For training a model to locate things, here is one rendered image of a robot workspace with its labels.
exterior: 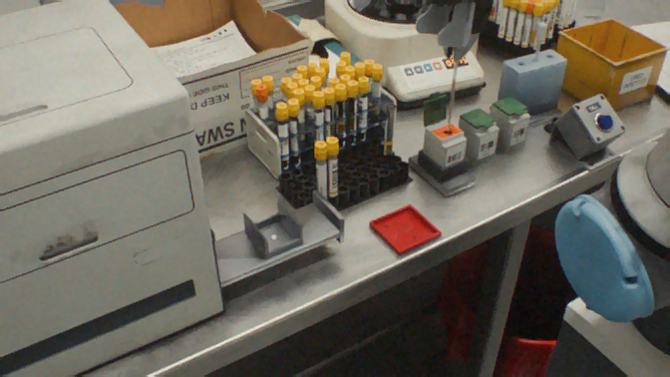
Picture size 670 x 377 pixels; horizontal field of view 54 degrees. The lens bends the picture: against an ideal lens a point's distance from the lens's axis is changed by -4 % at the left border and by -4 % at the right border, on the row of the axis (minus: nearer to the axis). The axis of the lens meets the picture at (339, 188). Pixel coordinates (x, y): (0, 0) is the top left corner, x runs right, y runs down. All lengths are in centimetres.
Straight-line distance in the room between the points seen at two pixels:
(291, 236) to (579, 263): 36
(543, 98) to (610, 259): 59
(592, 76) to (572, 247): 60
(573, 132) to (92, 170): 71
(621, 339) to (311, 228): 38
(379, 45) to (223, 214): 39
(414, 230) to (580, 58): 47
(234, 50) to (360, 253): 48
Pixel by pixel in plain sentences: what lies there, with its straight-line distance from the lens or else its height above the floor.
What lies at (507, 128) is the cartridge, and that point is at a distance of 104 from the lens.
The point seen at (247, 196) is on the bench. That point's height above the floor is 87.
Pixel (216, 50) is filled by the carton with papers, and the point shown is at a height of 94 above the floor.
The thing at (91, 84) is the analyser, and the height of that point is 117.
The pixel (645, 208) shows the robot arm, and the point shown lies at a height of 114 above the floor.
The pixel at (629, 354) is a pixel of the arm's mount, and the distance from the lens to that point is 78.
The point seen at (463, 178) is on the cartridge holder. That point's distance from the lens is 97.
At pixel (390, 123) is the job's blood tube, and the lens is 95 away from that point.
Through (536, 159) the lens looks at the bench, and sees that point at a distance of 106.
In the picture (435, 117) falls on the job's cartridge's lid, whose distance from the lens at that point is 96.
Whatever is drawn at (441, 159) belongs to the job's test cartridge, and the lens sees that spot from 95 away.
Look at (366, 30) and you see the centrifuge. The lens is 113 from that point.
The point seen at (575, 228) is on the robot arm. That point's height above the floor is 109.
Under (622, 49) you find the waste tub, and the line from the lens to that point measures 131.
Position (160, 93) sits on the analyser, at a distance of 61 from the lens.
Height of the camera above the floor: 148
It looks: 39 degrees down
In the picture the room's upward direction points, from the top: straight up
